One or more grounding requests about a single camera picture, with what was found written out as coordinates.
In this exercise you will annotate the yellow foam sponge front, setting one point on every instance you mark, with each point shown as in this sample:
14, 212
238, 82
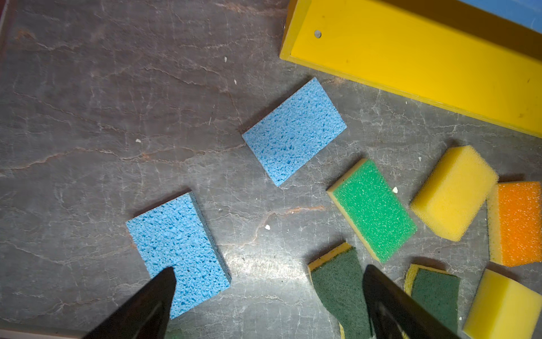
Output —
502, 308

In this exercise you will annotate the yellow shelf with coloured boards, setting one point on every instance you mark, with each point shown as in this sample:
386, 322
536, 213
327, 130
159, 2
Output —
444, 53

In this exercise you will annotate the blue cellulose sponge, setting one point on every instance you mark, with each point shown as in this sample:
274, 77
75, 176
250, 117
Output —
288, 137
175, 234

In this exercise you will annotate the plain yellow foam sponge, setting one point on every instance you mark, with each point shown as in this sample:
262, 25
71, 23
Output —
454, 192

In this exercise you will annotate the dark green wavy sponge right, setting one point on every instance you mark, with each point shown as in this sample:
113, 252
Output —
436, 291

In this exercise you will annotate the green scourer yellow sponge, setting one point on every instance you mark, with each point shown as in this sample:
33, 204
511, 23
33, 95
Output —
373, 210

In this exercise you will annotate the orange scourer yellow sponge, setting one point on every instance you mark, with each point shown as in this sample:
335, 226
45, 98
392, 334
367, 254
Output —
514, 223

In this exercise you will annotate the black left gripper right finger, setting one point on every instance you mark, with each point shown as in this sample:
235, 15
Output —
393, 313

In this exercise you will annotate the dark green wavy sponge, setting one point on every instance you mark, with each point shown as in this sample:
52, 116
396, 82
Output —
337, 279
436, 291

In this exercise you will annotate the dark green wavy sponge left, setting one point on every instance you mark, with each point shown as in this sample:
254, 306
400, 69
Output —
337, 279

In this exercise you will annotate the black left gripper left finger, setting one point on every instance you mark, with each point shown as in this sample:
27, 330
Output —
144, 315

